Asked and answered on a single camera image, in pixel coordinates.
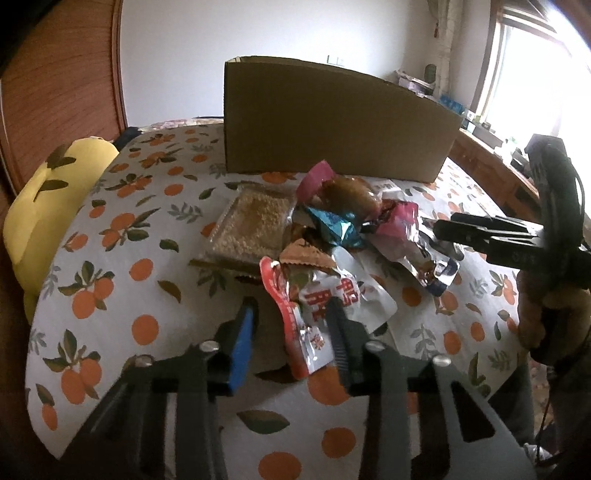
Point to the brown triangular snack packet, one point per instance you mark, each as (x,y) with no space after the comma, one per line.
(304,254)

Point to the white curtain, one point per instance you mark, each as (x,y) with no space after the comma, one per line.
(442,46)

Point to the teal foil snack packet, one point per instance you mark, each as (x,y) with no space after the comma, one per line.
(334,226)

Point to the bright window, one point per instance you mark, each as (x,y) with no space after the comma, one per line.
(521,78)

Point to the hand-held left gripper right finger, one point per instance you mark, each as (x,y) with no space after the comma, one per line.
(344,351)

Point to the white packet with red lettering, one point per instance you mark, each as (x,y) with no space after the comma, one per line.
(369,295)

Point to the orange fruit print bedsheet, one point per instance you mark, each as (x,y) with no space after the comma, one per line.
(138,230)

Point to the blue box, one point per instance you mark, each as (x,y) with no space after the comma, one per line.
(451,104)

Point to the brown bun in clear wrapper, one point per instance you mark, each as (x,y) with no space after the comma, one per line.
(346,196)

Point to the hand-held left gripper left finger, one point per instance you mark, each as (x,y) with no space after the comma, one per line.
(242,341)

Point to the row of small desk items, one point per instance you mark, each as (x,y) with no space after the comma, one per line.
(489,134)

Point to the clear tray of sesame snack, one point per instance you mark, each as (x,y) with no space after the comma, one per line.
(249,221)

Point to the brown cardboard box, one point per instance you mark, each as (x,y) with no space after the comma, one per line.
(323,124)

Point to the small white snack packet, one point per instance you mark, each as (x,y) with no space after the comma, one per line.
(387,186)

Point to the pink snack packet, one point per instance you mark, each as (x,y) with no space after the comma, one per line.
(311,182)

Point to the pink and silver snack pouch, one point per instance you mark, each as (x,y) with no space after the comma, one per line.
(406,240)

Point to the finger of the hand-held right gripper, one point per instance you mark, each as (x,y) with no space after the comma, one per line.
(489,222)
(466,237)

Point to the dark green bottle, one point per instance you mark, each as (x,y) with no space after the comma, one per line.
(430,73)

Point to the wooden desk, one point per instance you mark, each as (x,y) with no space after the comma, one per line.
(489,170)

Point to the stack of white boxes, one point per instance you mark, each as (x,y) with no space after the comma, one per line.
(413,84)

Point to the dark cloth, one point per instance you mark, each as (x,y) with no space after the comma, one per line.
(127,137)

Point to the yellow plush pillow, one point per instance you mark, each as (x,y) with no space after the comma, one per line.
(55,207)

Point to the person's right hand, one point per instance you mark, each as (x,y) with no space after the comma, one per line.
(531,318)

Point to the pink floral cloth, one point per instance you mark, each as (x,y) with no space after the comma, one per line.
(184,123)

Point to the white wall socket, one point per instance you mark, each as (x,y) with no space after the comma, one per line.
(336,60)

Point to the red snack packet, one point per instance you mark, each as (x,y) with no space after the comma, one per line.
(282,304)

